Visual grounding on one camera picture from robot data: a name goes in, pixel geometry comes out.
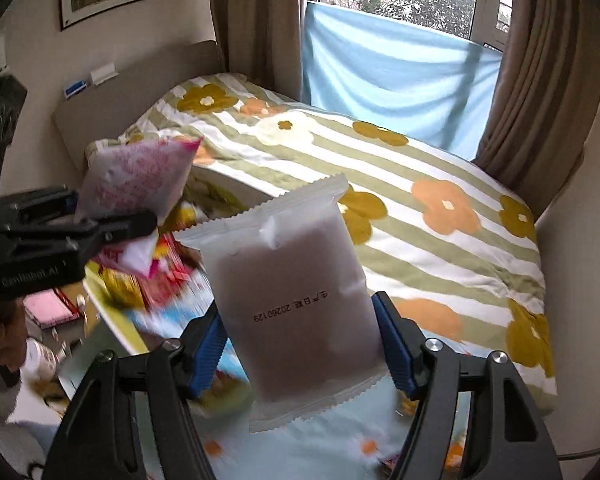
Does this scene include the pink notebook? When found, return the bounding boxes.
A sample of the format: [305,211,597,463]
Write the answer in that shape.
[22,290,83,331]

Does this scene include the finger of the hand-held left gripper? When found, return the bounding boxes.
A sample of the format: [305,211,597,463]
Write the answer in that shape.
[67,210,158,259]
[0,186,80,226]

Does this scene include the floral striped blanket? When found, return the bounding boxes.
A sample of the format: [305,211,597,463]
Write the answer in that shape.
[85,72,558,416]

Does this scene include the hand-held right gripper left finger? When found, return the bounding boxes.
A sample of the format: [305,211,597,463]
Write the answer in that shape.
[42,300,231,480]

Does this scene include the pink white snack packet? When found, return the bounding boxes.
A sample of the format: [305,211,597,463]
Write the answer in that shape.
[75,135,205,281]

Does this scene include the person's left hand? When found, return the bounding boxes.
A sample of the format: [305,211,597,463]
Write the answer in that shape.
[0,304,28,361]

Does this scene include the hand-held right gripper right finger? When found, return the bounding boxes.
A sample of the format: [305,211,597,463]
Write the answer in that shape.
[371,291,563,480]

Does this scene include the small white box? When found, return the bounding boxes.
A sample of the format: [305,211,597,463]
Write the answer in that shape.
[89,63,120,86]

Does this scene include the light blue cloth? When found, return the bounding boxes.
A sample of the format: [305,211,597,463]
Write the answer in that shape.
[300,1,503,161]

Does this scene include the brown curtain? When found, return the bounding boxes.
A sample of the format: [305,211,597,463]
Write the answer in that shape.
[206,0,311,103]
[472,0,600,221]

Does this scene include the translucent white snack packet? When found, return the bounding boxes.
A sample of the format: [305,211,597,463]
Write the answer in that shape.
[174,172,391,433]

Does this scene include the daisy print tablecloth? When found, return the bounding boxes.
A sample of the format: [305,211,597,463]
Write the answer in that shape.
[125,305,471,480]

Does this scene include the yellow cardboard box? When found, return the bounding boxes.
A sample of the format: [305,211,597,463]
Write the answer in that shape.
[82,162,276,361]

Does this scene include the grey headboard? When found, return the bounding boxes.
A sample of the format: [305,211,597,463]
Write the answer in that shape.
[52,40,226,176]

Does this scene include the red snack packet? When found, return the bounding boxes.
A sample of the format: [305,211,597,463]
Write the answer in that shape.
[150,232,201,307]

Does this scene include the white round container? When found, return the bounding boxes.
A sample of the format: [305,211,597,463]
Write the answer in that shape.
[22,337,59,382]

